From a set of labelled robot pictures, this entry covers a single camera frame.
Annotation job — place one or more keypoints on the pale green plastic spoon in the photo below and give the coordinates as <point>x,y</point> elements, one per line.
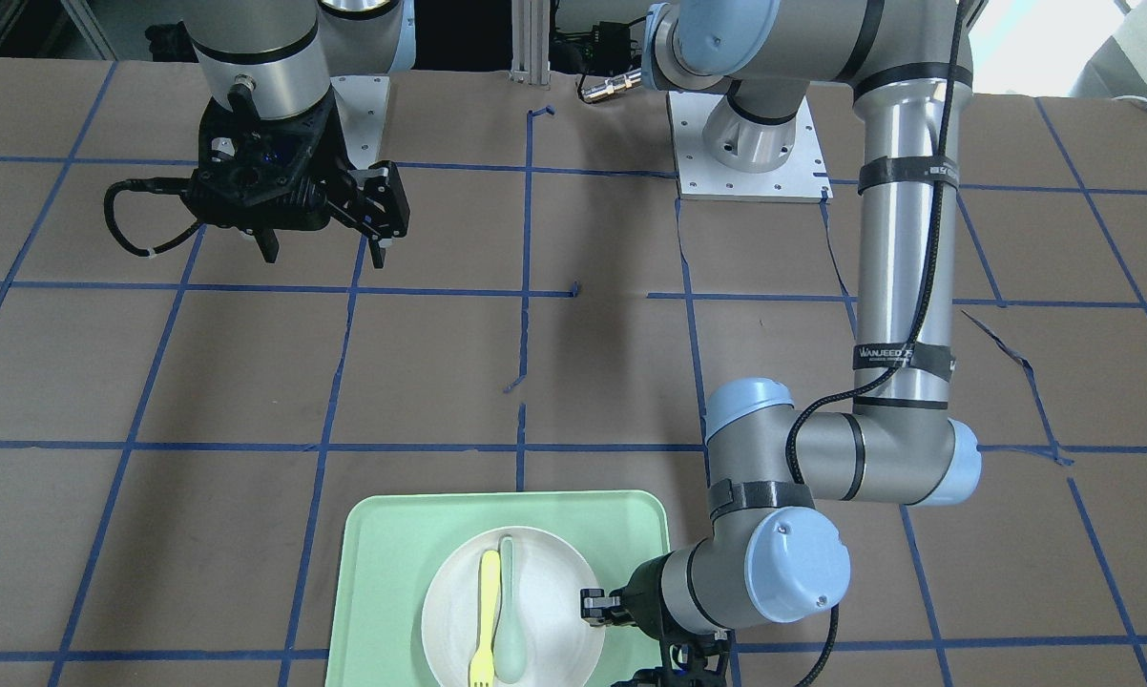
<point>510,644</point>

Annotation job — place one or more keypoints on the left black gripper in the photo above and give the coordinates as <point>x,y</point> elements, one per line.
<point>647,598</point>

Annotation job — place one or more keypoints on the light green tray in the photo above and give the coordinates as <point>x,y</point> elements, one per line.
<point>394,545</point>

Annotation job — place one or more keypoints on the aluminium frame post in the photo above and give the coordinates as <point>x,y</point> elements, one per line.
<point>531,26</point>

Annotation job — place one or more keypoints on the yellow plastic fork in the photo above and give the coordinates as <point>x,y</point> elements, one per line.
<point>481,671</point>

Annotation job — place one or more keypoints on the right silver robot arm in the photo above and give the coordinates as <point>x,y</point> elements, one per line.
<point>290,50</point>

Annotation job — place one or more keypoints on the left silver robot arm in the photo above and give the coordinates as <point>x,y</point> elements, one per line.
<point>772,557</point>

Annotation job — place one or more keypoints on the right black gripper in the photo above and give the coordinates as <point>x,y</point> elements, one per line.
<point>380,195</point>

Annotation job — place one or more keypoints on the white round plate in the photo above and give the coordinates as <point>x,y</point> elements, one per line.
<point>563,649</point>

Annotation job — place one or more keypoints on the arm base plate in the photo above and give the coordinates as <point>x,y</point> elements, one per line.
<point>362,106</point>
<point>755,176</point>

